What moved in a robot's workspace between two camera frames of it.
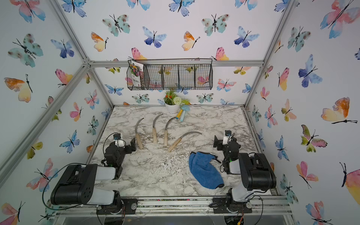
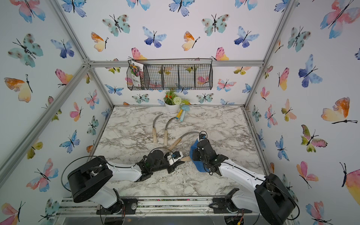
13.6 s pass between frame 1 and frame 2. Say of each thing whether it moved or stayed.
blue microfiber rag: moved
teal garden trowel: stayed
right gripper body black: moved
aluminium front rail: stayed
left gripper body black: moved
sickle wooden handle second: stayed
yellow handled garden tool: stayed
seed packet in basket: stayed
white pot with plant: stayed
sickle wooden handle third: stayed
